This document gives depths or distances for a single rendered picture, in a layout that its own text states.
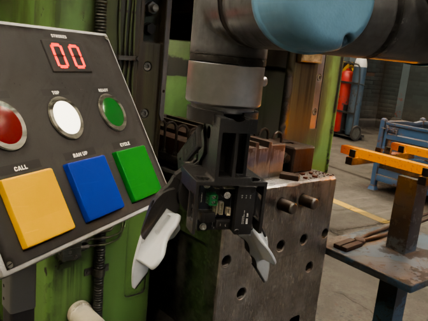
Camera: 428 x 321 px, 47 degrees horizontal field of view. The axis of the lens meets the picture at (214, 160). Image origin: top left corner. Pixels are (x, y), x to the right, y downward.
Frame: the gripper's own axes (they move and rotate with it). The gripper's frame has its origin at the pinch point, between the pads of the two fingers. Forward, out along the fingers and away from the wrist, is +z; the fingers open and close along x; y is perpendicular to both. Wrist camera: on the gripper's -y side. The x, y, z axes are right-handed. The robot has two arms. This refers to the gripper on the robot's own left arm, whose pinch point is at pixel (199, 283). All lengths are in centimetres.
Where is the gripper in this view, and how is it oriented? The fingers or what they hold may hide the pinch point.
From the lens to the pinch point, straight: 57.1
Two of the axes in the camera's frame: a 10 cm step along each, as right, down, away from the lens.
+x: 9.5, 0.3, 3.0
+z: -0.9, 9.7, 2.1
